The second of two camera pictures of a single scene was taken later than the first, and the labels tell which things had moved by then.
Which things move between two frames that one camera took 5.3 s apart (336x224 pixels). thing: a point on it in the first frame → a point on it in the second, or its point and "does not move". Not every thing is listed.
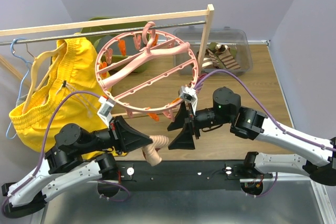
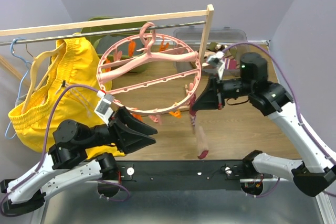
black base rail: [182, 175] does not move
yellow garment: [75, 84] does not move
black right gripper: [184, 140] → [208, 98]
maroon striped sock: [150, 151] → [230, 64]
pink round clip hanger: [145, 71] does not move
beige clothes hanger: [32, 73] does not move
